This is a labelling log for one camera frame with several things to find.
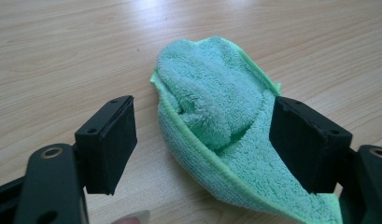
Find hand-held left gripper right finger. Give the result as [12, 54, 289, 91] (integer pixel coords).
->
[268, 95, 354, 195]

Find green microfibre towel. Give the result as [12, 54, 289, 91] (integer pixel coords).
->
[149, 35, 344, 224]

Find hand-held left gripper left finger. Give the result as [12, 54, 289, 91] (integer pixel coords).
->
[74, 94, 138, 196]

